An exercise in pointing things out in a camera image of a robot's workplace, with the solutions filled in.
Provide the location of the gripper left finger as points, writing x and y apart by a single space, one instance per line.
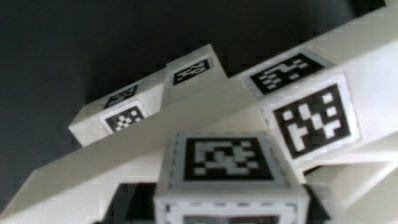
132 208

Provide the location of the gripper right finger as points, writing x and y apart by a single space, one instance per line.
326 212

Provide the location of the white chair back frame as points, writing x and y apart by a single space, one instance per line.
66 193

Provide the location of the white tagged cube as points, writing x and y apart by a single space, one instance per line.
228 183
301 90

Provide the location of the white chair leg block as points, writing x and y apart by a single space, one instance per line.
120 109

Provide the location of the white chair seat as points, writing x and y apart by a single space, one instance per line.
193 73

